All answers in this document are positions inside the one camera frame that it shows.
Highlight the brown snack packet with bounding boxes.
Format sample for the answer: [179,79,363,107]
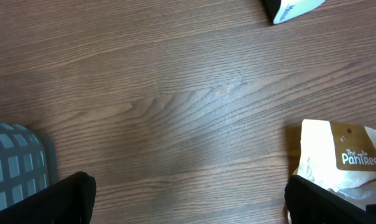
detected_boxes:
[293,119,376,210]

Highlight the grey plastic shopping basket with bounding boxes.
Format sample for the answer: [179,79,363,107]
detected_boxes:
[0,123,59,211]

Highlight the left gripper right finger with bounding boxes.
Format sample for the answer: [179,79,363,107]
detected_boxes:
[285,175,376,224]

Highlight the white barcode scanner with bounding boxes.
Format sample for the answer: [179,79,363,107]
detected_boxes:
[264,0,326,25]

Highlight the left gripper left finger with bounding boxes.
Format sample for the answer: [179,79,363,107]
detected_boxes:
[0,172,96,224]

